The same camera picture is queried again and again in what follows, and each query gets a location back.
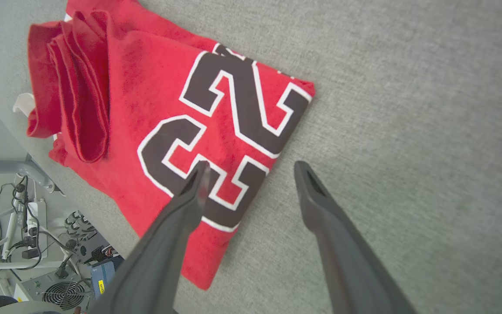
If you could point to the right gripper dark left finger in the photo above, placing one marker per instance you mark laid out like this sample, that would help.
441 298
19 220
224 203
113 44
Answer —
155 270

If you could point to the grey metal fittings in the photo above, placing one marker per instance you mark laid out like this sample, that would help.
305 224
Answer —
80 224

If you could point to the black plug adapter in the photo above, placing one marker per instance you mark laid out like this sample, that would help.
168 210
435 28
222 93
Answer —
29 253

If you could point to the red white basketball jersey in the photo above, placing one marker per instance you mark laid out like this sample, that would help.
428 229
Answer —
146 87

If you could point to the blue box with yellow label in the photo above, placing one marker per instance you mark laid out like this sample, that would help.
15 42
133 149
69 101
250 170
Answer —
107 274

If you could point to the grey metal frame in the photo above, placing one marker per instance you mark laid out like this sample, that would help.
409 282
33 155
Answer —
11 167

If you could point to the white rounded plastic object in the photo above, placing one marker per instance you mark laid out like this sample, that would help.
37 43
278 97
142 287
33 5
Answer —
22 102

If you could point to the white power strip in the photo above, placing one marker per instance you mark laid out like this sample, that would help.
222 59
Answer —
39 218

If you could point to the grey box with fan grille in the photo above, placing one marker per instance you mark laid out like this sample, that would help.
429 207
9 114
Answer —
63 295

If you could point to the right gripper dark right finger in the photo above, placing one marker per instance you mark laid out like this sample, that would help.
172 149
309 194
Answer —
346 270

